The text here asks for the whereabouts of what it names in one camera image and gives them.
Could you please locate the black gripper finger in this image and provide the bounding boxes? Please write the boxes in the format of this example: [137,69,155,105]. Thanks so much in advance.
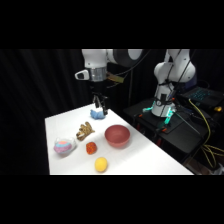
[92,94,101,110]
[100,96,110,116]

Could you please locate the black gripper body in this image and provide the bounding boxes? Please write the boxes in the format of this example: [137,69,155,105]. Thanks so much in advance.
[89,81,110,99]

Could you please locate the red textured ball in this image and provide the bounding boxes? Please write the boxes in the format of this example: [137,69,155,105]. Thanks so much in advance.
[85,141,99,156]

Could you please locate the pink bowl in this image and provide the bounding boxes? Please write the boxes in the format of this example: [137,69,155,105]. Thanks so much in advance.
[104,124,131,149]

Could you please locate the yellow ball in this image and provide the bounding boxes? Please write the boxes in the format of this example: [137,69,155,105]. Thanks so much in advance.
[94,157,109,173]

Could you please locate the blue crumpled cloth toy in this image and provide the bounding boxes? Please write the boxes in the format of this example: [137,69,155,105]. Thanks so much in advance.
[90,108,108,120]

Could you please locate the brown plush toy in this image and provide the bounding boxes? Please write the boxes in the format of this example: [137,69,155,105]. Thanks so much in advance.
[75,121,96,142]

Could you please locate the pastel pink blue plush toy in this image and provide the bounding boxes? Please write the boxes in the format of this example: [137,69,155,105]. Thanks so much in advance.
[53,136,78,155]

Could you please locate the black robot stand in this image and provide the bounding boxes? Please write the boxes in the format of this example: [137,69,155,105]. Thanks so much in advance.
[123,97,224,165]

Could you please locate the black laptop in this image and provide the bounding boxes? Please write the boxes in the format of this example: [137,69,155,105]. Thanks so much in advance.
[180,85,224,108]

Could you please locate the tan wrist camera mount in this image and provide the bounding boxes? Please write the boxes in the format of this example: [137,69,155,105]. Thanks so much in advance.
[106,74,125,85]

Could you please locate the yellow cable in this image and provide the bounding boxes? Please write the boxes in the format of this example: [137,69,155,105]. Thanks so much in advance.
[187,98,224,170]

